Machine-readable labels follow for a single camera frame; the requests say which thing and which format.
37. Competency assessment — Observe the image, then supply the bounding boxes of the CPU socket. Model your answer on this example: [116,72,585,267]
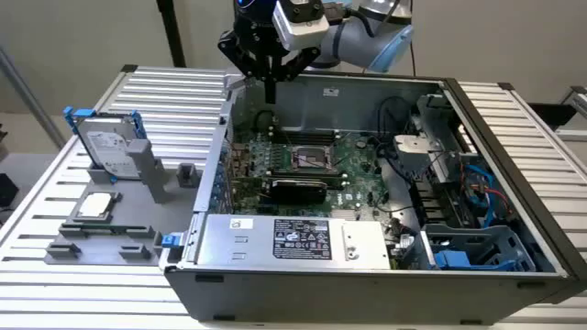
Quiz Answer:
[285,144,339,173]

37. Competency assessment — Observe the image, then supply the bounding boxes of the silver CPU chip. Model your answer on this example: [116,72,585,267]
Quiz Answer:
[74,192,114,219]

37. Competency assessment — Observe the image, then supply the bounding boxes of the black plastic fan bracket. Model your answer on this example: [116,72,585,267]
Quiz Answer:
[409,178,465,230]

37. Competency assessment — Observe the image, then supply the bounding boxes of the open black PC case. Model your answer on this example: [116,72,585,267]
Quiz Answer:
[157,67,587,324]

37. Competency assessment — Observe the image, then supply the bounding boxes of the red black twisted wire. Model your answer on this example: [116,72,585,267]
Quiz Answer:
[428,150,465,166]

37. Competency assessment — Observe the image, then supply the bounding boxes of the small black box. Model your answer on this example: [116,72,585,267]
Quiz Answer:
[0,173,20,208]

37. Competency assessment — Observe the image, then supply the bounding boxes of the black camera cable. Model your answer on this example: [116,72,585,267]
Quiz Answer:
[327,0,400,38]

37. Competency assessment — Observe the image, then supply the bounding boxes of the blue SATA wire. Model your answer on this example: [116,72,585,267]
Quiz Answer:
[461,164,499,230]

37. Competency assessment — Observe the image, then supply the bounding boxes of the black stand pole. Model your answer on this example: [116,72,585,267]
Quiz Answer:
[155,0,188,69]

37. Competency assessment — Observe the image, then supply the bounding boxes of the blue disk carrier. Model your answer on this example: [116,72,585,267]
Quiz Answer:
[432,250,536,273]

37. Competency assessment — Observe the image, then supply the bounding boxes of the grey metal drive cage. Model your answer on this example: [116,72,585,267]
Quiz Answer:
[409,92,467,185]

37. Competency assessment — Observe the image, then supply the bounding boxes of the hard disk with blue carrier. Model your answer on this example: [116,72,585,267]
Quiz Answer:
[61,106,148,180]

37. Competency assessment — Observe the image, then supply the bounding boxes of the silver power supply unit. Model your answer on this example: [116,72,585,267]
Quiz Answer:
[195,213,392,272]

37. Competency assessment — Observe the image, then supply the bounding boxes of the red SATA wire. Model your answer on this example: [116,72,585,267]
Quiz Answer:
[484,186,511,221]

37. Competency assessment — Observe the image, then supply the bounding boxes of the thick black cable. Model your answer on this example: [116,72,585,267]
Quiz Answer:
[376,95,413,166]

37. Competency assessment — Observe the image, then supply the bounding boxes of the short black cable loop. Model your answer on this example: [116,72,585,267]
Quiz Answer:
[255,109,277,131]

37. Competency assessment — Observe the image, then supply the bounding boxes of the grey metal frame bar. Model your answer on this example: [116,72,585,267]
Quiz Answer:
[0,44,68,149]

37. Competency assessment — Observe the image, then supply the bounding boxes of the green motherboard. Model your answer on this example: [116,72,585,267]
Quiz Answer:
[227,129,397,223]

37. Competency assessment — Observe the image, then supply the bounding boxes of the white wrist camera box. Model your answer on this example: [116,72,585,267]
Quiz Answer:
[271,0,331,51]

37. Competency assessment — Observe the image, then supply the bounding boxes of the grey disk bay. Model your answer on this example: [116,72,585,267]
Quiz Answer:
[419,222,539,273]

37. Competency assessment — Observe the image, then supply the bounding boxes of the silver metal bracket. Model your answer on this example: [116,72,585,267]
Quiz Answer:
[392,133,432,155]

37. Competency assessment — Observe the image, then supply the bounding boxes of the aluminium frame rail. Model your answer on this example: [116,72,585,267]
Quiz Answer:
[552,85,587,142]

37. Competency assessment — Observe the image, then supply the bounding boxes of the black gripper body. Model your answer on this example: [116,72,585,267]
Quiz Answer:
[231,0,295,58]

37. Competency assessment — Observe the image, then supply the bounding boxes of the grey parts rack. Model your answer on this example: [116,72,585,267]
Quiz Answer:
[44,139,203,266]

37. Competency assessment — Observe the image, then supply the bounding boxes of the thin black wire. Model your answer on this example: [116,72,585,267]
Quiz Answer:
[365,190,416,215]

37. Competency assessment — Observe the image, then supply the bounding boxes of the black graphics card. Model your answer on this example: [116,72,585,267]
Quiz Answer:
[231,175,331,204]

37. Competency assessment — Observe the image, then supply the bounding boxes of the green RAM stick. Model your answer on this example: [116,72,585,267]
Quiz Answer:
[61,223,155,233]

